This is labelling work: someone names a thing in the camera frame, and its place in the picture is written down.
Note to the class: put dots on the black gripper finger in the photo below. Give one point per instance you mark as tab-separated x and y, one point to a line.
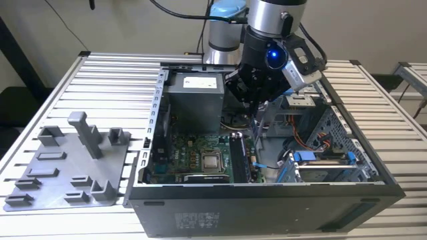
238	87
275	87

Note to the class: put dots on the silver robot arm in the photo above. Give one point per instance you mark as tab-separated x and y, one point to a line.
274	17

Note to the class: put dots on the grey metal drive cage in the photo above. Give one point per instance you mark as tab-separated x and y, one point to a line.
277	125

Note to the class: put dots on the grey power supply unit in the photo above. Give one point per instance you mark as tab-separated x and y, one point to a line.
194	110

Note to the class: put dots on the green motherboard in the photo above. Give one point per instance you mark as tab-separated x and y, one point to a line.
200	142

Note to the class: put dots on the black table corner cap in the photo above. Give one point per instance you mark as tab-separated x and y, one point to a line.
405	64
355	62
84	53

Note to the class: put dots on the CPU socket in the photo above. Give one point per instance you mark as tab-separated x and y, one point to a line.
212	151

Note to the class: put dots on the blue disk carrier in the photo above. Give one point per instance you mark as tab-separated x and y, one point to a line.
305	156

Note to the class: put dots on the CPU with silver top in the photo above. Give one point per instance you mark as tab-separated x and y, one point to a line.
212	162

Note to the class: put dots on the black chair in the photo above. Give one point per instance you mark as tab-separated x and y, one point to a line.
387	82

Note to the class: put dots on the silver hard disk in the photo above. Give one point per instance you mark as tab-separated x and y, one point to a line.
321	172

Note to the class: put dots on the black graphics card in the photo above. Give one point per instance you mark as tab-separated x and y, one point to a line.
207	178

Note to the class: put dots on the neighbouring metal slat table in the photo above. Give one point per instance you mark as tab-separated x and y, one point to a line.
415	72

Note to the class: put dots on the black PC case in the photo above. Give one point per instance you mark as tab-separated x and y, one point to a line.
250	215

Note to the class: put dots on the grey parts rack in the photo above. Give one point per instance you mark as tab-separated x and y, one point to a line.
76	170

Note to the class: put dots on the black camera bracket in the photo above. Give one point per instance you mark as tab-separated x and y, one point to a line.
290	43

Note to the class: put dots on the black frame post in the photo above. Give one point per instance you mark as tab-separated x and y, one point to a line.
18	55

